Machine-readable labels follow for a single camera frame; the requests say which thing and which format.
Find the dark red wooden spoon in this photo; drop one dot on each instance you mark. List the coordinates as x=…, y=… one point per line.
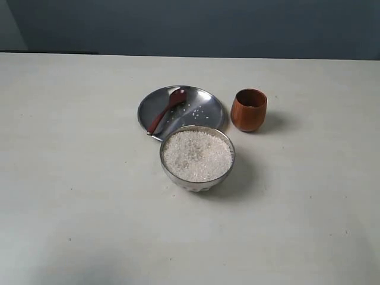
x=177, y=97

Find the brown wooden cup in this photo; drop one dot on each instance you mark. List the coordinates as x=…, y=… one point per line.
x=248, y=110

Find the round steel plate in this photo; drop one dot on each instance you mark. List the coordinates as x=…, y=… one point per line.
x=200, y=108

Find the steel bowl of rice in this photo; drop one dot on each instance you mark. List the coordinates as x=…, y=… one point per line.
x=197, y=158

